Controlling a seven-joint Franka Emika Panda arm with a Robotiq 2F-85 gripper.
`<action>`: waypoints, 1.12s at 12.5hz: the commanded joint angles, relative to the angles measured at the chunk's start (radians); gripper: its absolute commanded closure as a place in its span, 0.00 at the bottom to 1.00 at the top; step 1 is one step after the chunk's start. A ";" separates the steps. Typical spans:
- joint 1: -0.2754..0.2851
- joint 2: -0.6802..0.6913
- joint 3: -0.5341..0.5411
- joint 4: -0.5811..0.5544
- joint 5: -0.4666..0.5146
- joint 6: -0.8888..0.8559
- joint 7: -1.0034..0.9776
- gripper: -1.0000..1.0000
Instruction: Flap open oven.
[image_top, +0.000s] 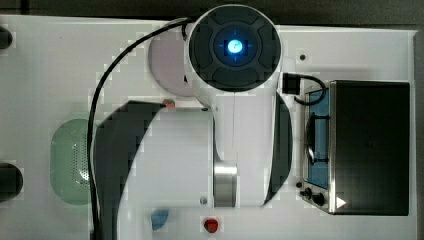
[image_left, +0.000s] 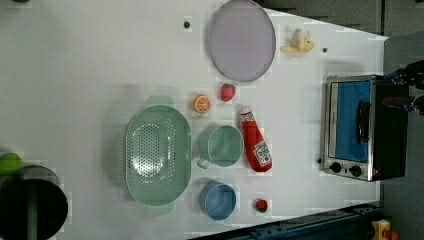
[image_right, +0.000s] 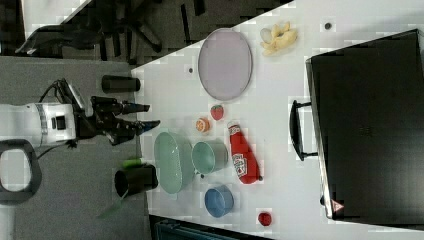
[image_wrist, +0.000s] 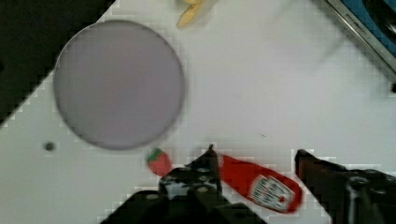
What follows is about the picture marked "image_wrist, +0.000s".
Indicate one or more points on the red ketchup bottle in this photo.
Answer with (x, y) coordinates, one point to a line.
(260, 185)

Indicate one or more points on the toy strawberry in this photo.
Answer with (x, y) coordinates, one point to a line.
(159, 162)

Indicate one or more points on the peeled toy banana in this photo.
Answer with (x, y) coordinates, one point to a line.
(196, 14)

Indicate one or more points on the round lilac plate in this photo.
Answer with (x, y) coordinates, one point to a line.
(118, 85)

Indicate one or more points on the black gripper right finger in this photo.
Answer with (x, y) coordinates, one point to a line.
(349, 196)

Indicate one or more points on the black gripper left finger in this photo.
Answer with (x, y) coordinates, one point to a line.
(202, 172)

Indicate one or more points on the toaster oven with blue door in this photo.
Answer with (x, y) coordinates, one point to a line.
(372, 22)

